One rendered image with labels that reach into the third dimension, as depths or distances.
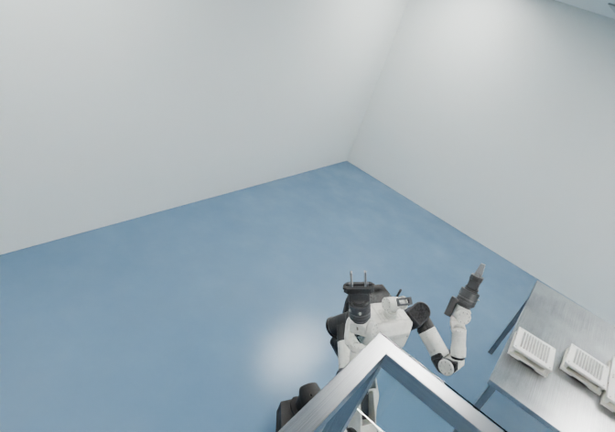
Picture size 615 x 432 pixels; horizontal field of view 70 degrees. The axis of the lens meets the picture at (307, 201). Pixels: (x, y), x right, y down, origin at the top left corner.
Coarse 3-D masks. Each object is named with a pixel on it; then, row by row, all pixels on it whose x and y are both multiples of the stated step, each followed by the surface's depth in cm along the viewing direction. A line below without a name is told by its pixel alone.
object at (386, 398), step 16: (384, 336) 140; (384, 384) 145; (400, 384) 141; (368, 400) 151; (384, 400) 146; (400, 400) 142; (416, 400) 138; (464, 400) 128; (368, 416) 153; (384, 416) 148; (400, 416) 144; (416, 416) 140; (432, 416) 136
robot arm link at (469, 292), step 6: (474, 276) 202; (468, 282) 205; (474, 282) 203; (480, 282) 201; (462, 288) 206; (468, 288) 206; (474, 288) 203; (462, 294) 205; (468, 294) 204; (474, 294) 203; (474, 300) 204
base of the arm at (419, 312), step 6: (414, 306) 218; (420, 306) 219; (426, 306) 219; (408, 312) 217; (414, 312) 217; (420, 312) 218; (426, 312) 218; (414, 318) 216; (420, 318) 216; (426, 318) 217; (414, 324) 217; (420, 324) 215
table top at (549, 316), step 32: (544, 288) 356; (544, 320) 317; (576, 320) 330; (608, 352) 307; (512, 384) 251; (544, 384) 259; (576, 384) 268; (544, 416) 238; (576, 416) 245; (608, 416) 253
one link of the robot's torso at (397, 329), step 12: (384, 288) 226; (348, 300) 222; (372, 300) 215; (372, 312) 207; (384, 312) 208; (384, 324) 203; (396, 324) 206; (408, 324) 210; (360, 336) 209; (396, 336) 206
